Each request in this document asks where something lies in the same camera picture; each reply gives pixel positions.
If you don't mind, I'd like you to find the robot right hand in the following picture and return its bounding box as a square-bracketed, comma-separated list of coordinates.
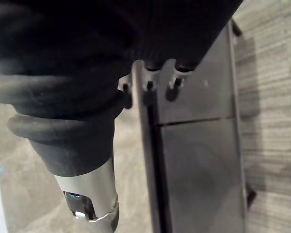
[0, 0, 244, 231]

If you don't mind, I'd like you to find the grey stone vanity cabinet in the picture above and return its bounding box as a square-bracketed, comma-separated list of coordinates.
[0, 19, 257, 233]

